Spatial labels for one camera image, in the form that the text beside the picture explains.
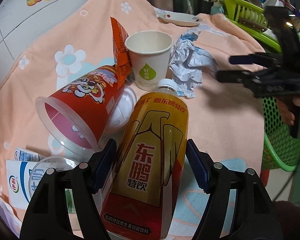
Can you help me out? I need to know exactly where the blue white milk carton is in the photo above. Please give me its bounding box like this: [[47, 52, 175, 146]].
[[6, 160, 48, 210]]

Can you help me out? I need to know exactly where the white paper ball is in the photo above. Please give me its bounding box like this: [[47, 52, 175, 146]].
[[169, 28, 219, 98]]

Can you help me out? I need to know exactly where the yellow energy drink bottle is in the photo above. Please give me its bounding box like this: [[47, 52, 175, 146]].
[[101, 79, 189, 239]]

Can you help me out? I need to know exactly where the green mesh trash basket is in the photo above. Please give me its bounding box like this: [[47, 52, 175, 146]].
[[262, 97, 300, 172]]

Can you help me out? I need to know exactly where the right hand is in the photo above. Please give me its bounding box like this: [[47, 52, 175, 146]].
[[276, 94, 300, 126]]

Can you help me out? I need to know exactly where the green dish rack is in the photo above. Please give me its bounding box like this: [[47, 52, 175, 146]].
[[221, 0, 281, 53]]

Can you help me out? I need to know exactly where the peach floral towel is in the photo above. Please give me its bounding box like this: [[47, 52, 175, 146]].
[[0, 0, 268, 238]]

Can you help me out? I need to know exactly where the small milk carton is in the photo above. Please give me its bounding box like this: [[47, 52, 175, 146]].
[[14, 147, 45, 162]]

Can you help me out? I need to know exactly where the white ceramic plate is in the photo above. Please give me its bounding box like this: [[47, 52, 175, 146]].
[[158, 11, 203, 27]]

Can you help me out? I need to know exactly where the white paper cup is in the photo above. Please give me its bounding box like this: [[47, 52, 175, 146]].
[[125, 30, 173, 91]]

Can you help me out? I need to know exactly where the red plastic cup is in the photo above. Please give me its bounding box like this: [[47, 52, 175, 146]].
[[35, 66, 123, 155]]

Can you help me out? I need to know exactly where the clear plastic dome lid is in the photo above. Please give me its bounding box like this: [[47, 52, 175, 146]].
[[104, 86, 137, 135]]

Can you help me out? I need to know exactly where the orange snack packet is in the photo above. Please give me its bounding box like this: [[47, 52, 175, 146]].
[[110, 17, 132, 88]]

